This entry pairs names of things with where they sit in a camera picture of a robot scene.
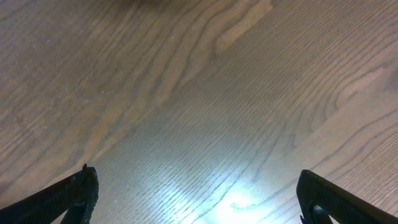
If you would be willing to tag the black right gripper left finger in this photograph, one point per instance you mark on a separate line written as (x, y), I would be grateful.
(74, 198)

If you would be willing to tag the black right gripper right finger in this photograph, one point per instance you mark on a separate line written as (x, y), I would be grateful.
(321, 201)

